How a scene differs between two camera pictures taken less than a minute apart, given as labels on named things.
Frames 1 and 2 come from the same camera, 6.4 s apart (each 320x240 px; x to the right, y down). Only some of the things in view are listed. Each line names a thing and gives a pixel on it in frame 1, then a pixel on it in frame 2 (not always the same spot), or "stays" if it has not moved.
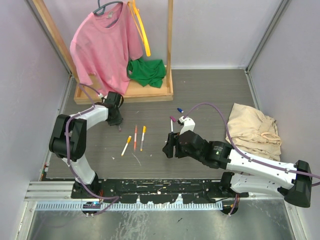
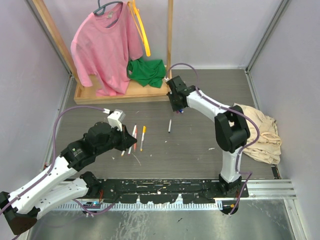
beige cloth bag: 253,132 stays
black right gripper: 172,140 to 174,108
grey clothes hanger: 103,7 stays
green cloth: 147,73 stays
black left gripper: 117,120 to 126,139
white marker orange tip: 142,142 stays
